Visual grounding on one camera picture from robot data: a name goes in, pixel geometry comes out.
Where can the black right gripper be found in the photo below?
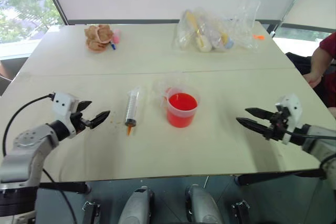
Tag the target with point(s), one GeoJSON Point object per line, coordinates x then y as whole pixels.
{"type": "Point", "coordinates": [278, 128]}

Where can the bystander red shirt torso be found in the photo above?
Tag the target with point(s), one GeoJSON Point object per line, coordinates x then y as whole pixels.
{"type": "Point", "coordinates": [330, 77]}

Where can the black metal table clamp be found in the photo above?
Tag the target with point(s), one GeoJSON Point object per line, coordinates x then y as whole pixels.
{"type": "Point", "coordinates": [90, 212]}
{"type": "Point", "coordinates": [241, 212]}

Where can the bystander bare hand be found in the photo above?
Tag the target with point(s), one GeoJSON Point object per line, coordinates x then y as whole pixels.
{"type": "Point", "coordinates": [314, 78]}

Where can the clear plastic bag with items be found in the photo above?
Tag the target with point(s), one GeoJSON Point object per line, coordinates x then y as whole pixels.
{"type": "Point", "coordinates": [210, 33]}

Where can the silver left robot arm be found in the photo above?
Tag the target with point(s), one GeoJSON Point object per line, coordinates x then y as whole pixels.
{"type": "Point", "coordinates": [29, 145]}

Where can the blue pen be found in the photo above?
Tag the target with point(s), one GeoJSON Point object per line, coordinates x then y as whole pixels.
{"type": "Point", "coordinates": [113, 45]}

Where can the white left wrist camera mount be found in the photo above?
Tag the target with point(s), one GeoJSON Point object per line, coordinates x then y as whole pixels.
{"type": "Point", "coordinates": [61, 107]}

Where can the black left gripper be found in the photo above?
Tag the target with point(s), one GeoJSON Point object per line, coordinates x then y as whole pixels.
{"type": "Point", "coordinates": [80, 123]}

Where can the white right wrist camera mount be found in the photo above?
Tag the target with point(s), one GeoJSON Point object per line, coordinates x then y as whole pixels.
{"type": "Point", "coordinates": [292, 108]}

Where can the small clear plastic cup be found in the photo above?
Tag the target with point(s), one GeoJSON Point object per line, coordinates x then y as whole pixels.
{"type": "Point", "coordinates": [162, 86]}

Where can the brown lumpy model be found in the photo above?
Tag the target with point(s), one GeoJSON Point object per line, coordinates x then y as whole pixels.
{"type": "Point", "coordinates": [98, 37]}

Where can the clear plastic syringe orange tip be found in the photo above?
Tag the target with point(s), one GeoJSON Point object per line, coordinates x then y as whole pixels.
{"type": "Point", "coordinates": [132, 108]}

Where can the small orange scrap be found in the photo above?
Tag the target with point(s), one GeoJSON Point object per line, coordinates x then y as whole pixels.
{"type": "Point", "coordinates": [258, 36]}

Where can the measuring cup with red liquid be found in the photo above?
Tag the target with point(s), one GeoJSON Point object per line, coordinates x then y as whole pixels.
{"type": "Point", "coordinates": [182, 115]}

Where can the bystander bare forearm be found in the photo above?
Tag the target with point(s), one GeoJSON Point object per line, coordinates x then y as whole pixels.
{"type": "Point", "coordinates": [319, 61]}

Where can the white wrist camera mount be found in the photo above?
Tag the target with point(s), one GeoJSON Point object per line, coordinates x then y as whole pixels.
{"type": "Point", "coordinates": [61, 107]}
{"type": "Point", "coordinates": [292, 108]}

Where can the black table frame bar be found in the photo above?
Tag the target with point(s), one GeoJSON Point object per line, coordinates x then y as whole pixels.
{"type": "Point", "coordinates": [278, 177]}
{"type": "Point", "coordinates": [65, 187]}

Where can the small pink bottle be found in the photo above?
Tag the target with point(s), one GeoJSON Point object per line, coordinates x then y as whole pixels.
{"type": "Point", "coordinates": [117, 36]}

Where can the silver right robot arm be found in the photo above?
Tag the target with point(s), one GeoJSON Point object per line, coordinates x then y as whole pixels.
{"type": "Point", "coordinates": [319, 145]}

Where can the grey rounded robot leg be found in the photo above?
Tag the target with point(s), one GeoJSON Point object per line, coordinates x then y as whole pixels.
{"type": "Point", "coordinates": [203, 204]}
{"type": "Point", "coordinates": [136, 205]}

